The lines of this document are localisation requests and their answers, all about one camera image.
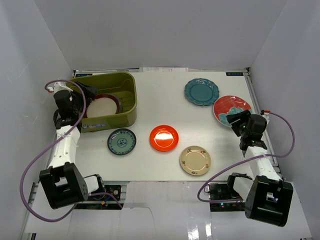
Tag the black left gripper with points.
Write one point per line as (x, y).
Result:
(83, 93)

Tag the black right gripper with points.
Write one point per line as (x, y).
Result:
(243, 116)

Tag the dark red rimmed cream plate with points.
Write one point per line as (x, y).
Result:
(104, 105)

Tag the red and teal floral plate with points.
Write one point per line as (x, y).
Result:
(229, 105)

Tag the teal scalloped plate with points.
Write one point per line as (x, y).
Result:
(201, 92)

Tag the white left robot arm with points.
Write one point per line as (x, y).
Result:
(62, 182)

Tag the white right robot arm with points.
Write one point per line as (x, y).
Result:
(267, 197)

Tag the olive green plastic bin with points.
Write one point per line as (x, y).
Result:
(123, 86)

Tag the green blue patterned small plate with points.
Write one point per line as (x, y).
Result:
(121, 141)

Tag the white paper sheets at back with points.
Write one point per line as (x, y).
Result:
(163, 69)

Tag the cream floral plate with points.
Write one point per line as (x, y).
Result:
(195, 160)

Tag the orange glossy plate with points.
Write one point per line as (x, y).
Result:
(164, 138)

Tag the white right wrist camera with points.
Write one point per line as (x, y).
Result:
(265, 115)

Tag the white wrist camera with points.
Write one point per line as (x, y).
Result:
(58, 86)
(265, 115)

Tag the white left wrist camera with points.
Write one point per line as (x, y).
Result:
(58, 86)

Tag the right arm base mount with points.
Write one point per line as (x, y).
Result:
(220, 191)

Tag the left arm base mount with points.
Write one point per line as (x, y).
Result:
(112, 200)

